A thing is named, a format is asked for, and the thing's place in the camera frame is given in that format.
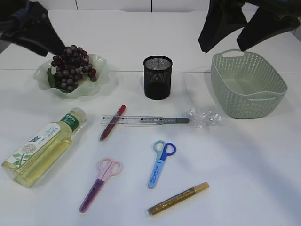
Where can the clear plastic sheet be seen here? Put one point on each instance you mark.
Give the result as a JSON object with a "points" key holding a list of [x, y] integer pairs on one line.
{"points": [[200, 118]]}

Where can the purple grape bunch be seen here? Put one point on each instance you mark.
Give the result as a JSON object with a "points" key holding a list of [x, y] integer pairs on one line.
{"points": [[69, 69]]}

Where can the yellow tea bottle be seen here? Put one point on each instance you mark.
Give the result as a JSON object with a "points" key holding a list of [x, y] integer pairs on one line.
{"points": [[32, 160]]}

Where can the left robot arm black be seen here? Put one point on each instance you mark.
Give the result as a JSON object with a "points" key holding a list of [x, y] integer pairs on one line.
{"points": [[26, 23]]}

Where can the silver glitter marker pen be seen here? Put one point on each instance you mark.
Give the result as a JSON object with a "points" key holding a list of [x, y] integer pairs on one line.
{"points": [[163, 120]]}

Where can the clear plastic ruler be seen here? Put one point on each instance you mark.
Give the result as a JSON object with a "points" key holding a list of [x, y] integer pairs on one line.
{"points": [[126, 121]]}

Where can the black mesh pen holder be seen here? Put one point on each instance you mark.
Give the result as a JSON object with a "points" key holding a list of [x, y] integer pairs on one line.
{"points": [[157, 77]]}

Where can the red marker pen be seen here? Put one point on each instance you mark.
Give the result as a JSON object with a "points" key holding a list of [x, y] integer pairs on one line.
{"points": [[112, 123]]}

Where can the green wavy glass plate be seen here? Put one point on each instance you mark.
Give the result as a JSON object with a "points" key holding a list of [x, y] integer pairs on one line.
{"points": [[86, 88]]}

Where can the gold glitter marker pen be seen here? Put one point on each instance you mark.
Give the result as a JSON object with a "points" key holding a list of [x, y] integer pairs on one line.
{"points": [[176, 199]]}

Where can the green plastic woven basket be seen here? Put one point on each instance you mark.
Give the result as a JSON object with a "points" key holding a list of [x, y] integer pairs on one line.
{"points": [[246, 86]]}

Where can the blue capped scissors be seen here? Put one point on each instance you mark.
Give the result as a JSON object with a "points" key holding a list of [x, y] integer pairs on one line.
{"points": [[163, 150]]}

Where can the pink purple capped scissors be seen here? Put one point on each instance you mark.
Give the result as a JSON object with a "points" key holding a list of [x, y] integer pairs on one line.
{"points": [[107, 168]]}

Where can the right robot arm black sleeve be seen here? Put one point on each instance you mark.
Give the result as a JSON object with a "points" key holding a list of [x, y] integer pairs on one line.
{"points": [[272, 17]]}

